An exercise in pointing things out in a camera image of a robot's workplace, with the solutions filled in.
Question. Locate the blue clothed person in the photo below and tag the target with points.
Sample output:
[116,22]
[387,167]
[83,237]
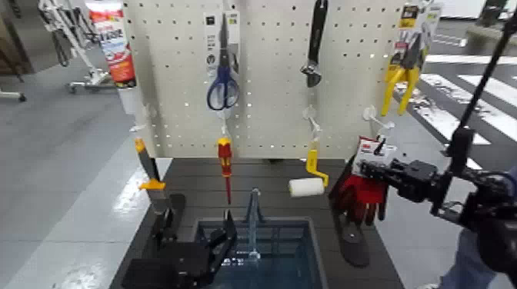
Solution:
[468,262]

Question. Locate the red yellow screwdriver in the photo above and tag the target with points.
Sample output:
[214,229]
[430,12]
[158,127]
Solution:
[225,157]

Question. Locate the grey concrete bench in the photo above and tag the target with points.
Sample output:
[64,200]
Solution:
[490,38]

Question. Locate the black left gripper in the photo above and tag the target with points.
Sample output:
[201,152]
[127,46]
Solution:
[173,266]

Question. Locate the red black gloves with card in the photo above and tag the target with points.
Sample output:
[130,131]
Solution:
[363,193]

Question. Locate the black tripod pole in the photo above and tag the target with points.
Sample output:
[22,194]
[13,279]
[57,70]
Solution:
[490,68]

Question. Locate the clear plastic pegboard hook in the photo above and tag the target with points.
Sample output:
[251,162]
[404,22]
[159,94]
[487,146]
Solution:
[312,119]
[147,115]
[375,118]
[224,121]

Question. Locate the white pegboard panel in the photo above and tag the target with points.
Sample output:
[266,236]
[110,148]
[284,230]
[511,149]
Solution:
[274,80]

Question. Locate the brown wooden furniture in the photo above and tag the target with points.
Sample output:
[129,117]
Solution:
[12,36]

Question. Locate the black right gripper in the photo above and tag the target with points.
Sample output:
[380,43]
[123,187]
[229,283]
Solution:
[416,179]

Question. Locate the white wheeled stand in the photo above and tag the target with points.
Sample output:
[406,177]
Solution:
[72,36]

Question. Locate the black adjustable wrench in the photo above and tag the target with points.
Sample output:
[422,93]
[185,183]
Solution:
[316,36]

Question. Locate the blue grey plastic crate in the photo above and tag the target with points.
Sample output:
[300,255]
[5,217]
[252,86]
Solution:
[282,258]

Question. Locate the red white sealant cartridge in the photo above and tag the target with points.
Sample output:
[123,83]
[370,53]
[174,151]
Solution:
[117,44]

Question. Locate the black pegboard stand foot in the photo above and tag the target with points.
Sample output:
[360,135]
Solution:
[177,210]
[351,246]

